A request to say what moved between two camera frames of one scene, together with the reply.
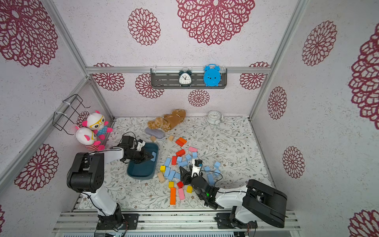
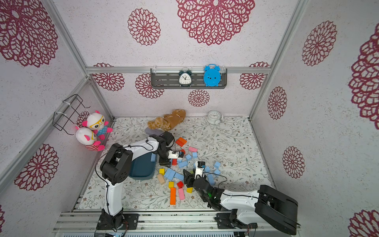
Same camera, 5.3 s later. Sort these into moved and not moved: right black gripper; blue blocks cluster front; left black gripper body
Moved: left black gripper body
Not moved: blue blocks cluster front; right black gripper
